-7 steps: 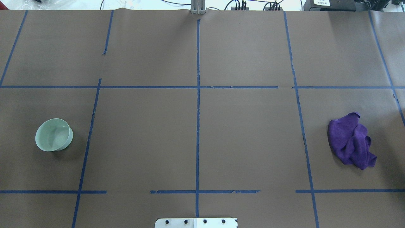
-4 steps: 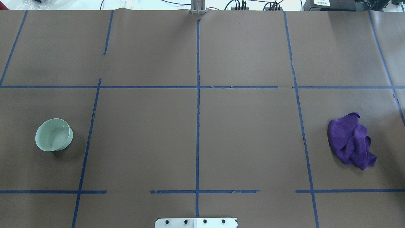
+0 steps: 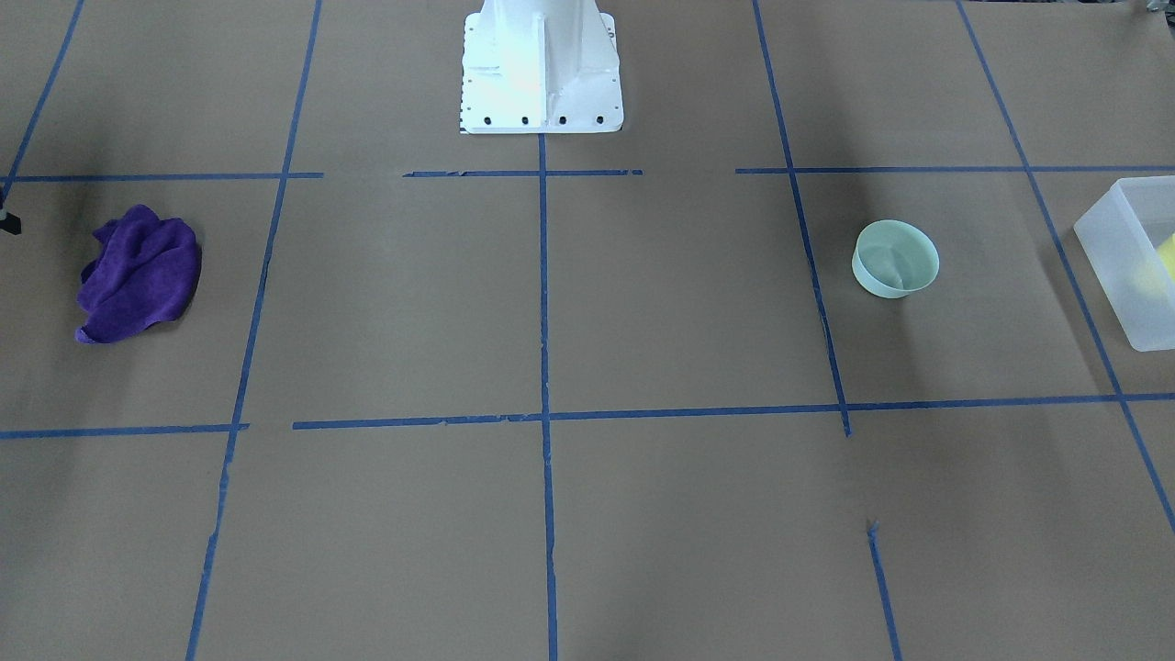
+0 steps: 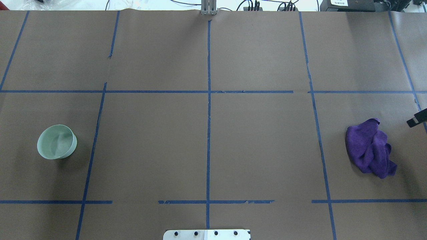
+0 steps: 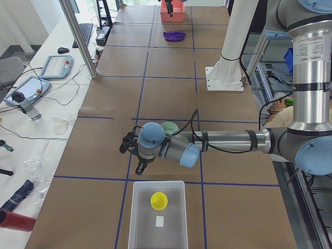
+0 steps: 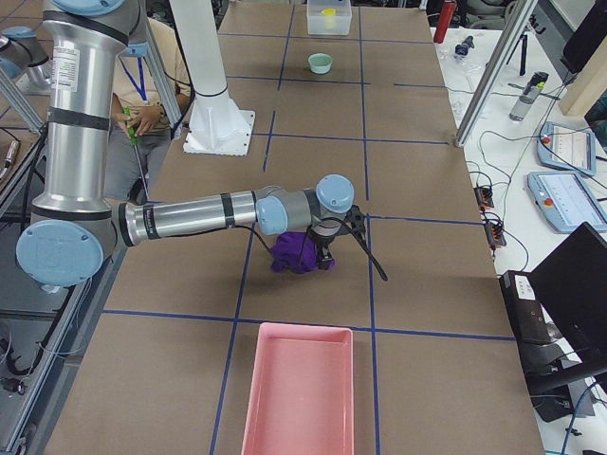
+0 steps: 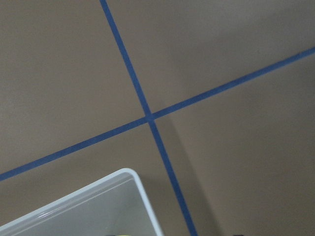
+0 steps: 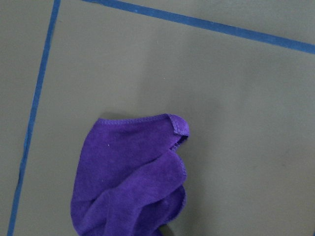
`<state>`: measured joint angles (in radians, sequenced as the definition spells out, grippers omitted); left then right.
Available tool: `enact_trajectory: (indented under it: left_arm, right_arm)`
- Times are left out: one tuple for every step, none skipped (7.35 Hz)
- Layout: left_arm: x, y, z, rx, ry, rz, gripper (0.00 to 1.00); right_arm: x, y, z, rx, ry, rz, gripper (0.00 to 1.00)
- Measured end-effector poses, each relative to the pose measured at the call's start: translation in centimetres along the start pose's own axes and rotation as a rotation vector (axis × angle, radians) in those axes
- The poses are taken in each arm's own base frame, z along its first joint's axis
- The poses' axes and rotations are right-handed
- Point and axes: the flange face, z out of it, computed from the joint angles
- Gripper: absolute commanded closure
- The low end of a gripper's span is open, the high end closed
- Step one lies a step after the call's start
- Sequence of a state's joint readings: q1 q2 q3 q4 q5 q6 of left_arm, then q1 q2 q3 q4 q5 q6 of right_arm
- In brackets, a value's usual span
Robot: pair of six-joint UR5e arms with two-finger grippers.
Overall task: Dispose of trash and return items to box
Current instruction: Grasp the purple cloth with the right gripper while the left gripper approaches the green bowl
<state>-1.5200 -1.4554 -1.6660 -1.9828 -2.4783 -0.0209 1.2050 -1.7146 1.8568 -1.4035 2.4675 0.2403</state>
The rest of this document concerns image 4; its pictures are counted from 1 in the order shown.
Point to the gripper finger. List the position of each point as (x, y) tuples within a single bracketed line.
[(419, 118)]

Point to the purple cloth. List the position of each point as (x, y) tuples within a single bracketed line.
[(368, 149)]

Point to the black desktop computer box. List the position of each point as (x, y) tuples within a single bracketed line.
[(347, 6)]

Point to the green ceramic bowl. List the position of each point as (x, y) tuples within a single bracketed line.
[(56, 142)]

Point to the aluminium frame post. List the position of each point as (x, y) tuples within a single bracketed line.
[(209, 7)]

